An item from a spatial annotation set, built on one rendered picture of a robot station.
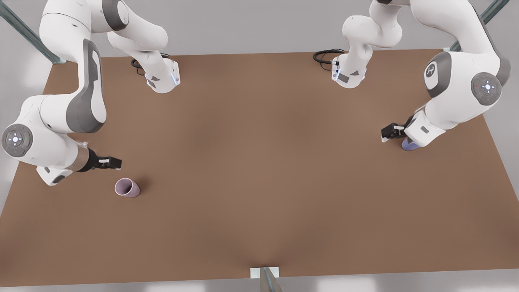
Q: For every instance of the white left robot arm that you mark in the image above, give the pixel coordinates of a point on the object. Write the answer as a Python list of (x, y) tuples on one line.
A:
[(458, 101)]

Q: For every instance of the silver frame post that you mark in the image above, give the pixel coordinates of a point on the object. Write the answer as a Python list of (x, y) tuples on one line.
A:
[(486, 16), (28, 34), (267, 280)]

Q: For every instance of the pink cup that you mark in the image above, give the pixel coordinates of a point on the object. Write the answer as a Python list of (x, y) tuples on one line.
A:
[(129, 188)]

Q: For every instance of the purple cup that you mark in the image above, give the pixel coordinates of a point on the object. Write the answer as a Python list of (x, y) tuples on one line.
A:
[(408, 145)]

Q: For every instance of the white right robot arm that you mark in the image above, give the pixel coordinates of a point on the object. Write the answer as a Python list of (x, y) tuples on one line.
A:
[(61, 109)]

